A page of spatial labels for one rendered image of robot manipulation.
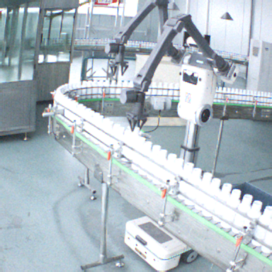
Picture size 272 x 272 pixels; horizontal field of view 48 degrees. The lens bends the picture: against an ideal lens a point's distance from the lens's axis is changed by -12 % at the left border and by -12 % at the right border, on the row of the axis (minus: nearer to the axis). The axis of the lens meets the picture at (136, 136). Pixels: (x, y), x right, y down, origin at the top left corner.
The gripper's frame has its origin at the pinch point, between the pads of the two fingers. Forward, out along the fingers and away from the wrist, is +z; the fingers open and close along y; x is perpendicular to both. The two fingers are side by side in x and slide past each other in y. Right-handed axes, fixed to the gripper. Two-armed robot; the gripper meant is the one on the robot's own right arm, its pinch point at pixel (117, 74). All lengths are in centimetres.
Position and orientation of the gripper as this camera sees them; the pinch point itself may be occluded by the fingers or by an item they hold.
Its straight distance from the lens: 216.5
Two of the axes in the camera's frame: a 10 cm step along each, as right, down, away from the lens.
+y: -8.2, 1.1, -5.7
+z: -0.9, 9.4, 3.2
